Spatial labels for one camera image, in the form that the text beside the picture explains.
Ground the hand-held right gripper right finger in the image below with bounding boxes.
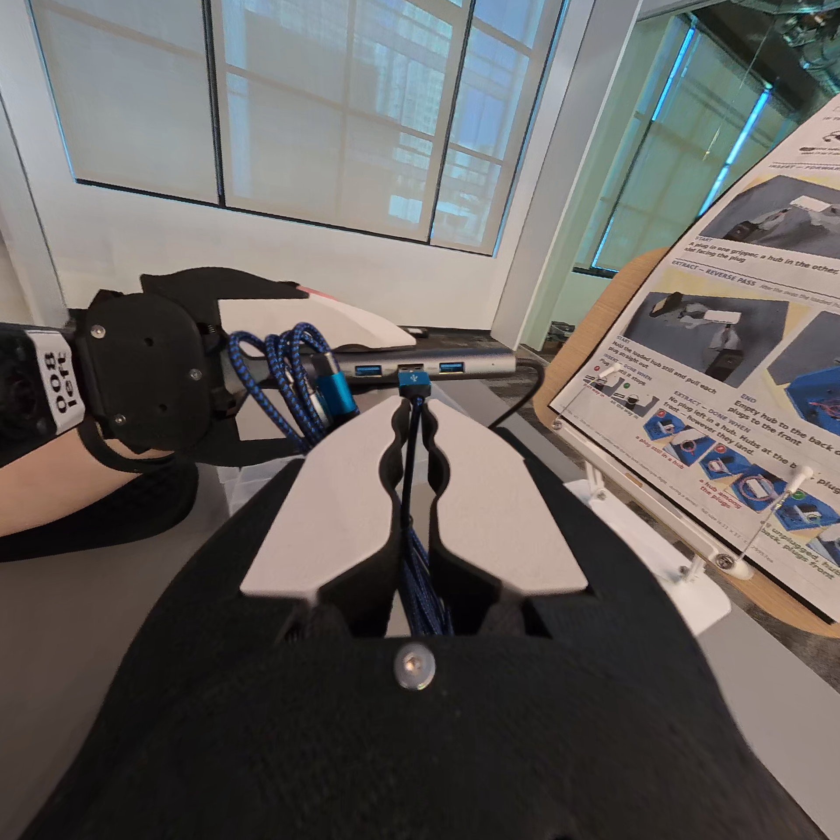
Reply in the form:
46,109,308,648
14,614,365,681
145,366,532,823
426,394,590,620

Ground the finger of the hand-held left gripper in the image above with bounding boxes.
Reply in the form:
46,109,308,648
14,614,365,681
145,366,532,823
214,294,420,355
214,451,313,515

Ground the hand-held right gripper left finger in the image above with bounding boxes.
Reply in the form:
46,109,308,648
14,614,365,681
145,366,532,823
241,398,405,620

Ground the blue red braided cable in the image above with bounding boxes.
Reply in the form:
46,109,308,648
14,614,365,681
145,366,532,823
226,322,456,639

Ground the grey metal USB hub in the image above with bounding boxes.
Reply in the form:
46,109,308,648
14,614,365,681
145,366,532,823
326,347,521,388

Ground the USB cable with tethered adapter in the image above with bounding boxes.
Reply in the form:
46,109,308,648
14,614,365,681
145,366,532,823
486,352,548,434

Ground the person's left forearm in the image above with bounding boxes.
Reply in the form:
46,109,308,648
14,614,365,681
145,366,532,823
0,431,178,539

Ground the black quilted cushion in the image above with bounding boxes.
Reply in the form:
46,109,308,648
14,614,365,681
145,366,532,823
0,462,202,564

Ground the instruction poster board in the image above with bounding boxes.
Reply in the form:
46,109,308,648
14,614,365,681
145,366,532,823
532,92,840,644

